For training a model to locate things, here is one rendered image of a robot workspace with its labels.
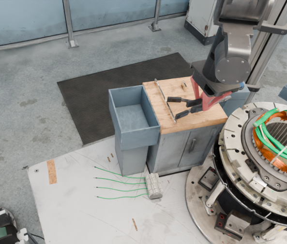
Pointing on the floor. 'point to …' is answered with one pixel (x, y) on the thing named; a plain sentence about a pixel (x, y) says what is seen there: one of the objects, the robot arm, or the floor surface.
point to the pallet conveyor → (4, 232)
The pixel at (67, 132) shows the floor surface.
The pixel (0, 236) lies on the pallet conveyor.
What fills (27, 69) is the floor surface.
